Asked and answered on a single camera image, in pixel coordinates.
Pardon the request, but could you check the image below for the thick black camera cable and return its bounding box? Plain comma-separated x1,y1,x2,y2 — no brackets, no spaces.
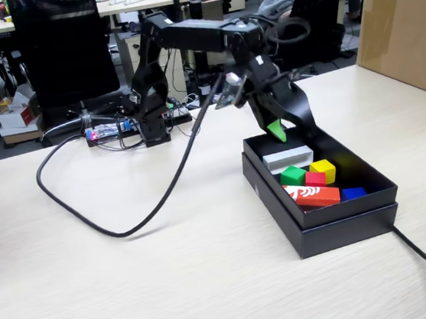
26,72,244,248

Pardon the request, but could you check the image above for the white rectangular sleeve box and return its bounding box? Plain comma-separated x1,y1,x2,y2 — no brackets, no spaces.
262,144,317,177

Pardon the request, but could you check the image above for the grey cloth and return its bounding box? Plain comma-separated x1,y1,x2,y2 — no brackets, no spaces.
255,0,300,23

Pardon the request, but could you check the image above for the orange box with white print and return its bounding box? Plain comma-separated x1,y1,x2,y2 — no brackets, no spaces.
281,178,342,213

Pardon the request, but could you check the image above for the black chair with chrome armrests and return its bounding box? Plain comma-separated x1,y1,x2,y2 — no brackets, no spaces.
236,0,361,93

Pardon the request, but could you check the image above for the black open box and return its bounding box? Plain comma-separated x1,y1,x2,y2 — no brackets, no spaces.
240,135,404,265
240,112,402,236

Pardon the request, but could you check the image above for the large brown cardboard box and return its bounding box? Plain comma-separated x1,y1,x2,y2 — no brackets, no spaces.
348,0,426,109

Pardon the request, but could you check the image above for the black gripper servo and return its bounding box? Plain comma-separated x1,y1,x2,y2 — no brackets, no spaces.
242,50,318,148

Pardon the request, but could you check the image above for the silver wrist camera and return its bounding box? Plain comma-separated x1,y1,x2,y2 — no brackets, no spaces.
210,70,251,111

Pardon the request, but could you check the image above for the blue wooden cube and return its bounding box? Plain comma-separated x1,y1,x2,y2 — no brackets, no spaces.
341,185,369,203

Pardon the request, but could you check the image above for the yellow wooden cube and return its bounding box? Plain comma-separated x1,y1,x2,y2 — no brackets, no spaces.
308,157,338,187

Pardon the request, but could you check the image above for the green wooden cube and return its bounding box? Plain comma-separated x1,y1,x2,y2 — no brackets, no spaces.
278,163,309,190

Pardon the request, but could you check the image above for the red wooden cube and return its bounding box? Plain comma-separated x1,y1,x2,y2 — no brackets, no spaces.
303,169,327,190

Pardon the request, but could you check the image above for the white and red carton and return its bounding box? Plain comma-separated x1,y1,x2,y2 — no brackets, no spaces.
0,83,43,131

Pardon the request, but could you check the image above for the controller board with red LED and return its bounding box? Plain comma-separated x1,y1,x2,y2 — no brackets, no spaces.
83,118,134,143

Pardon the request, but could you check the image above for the black high-back office chair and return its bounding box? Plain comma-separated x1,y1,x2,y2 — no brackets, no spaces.
5,0,126,146

